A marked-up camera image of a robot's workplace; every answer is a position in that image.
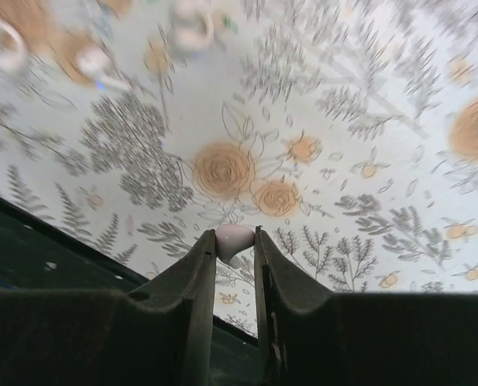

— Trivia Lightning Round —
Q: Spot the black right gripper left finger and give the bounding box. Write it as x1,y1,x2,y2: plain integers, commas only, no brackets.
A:
0,230,216,385

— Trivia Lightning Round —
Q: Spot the floral patterned table mat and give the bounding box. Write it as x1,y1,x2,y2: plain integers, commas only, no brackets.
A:
0,1,478,294

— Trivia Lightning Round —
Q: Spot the white stem earbud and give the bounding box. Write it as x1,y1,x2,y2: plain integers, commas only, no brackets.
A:
76,45,132,92
215,224,255,269

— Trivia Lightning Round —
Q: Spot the white clip earbud red light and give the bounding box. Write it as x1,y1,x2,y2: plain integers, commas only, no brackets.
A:
172,0,214,54

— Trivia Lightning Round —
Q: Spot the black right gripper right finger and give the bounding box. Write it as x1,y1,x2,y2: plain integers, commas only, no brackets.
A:
254,229,478,386

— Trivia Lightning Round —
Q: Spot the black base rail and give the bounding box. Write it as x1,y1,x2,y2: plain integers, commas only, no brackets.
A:
0,199,260,385

